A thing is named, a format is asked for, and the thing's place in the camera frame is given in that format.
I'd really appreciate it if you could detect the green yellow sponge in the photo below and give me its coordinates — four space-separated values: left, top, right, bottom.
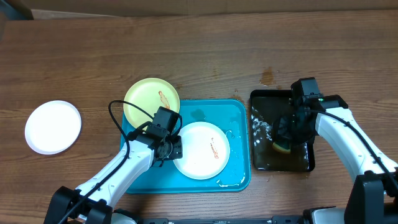
272 141 291 154

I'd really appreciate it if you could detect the white plate with orange stain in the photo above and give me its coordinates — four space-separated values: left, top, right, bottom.
174 121 231 180

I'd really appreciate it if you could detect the white plate with red stain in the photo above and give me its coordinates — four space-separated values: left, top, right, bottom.
24 100 82 155

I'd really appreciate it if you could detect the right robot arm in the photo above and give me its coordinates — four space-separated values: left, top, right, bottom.
272 95 397 223

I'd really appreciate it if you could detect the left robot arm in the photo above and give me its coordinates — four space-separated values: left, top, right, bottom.
44 136 182 223

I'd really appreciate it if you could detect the black water tray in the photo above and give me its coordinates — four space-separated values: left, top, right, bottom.
250 90 315 172

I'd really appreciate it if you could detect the blue plastic tray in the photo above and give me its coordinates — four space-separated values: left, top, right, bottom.
126 99 251 194

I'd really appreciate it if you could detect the yellow-green plate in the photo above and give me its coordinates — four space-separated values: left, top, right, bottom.
123 78 180 128

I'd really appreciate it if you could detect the left black cable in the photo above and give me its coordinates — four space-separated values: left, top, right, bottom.
57 100 156 224

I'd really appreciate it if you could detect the black cable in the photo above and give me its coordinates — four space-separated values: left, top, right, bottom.
306 108 398 194
57 100 156 224

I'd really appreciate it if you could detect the right black cable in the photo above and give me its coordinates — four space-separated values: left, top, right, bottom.
306 108 398 194

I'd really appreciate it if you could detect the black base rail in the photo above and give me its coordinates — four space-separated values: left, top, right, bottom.
137 215 310 224

